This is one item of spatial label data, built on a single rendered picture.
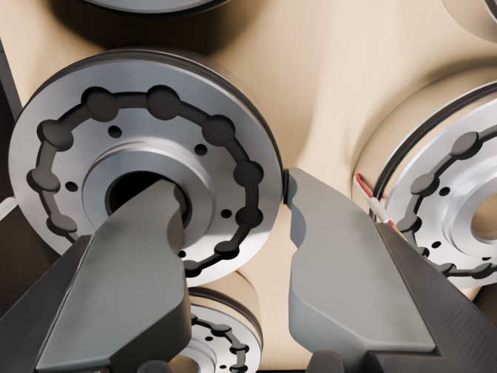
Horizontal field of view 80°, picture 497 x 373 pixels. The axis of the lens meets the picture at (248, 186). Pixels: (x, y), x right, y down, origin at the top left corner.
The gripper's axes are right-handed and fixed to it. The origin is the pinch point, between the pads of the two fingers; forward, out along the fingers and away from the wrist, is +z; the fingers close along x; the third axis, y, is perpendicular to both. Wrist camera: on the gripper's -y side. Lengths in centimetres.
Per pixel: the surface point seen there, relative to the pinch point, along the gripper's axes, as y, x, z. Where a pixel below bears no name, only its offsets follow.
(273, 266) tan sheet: 7.4, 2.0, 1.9
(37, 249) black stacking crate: 4.3, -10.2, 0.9
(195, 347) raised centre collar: 9.3, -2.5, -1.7
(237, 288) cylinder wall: 7.6, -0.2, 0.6
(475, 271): 5.5, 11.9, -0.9
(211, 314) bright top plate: 7.3, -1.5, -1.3
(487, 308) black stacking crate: 11.3, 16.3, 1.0
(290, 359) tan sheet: 17.6, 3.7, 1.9
